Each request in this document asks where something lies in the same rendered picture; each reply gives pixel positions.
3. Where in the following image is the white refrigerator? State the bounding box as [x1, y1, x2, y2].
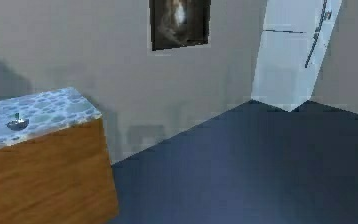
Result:
[251, 0, 344, 113]

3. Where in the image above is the wooden cabinet with marble top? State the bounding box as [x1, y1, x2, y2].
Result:
[0, 86, 120, 224]

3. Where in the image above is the small silver bowl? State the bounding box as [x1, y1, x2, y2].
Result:
[6, 112, 30, 132]

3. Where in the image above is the dark framed wall picture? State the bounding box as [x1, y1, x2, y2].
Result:
[148, 0, 212, 52]

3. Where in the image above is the dark refrigerator handle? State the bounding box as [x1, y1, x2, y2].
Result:
[304, 0, 333, 69]

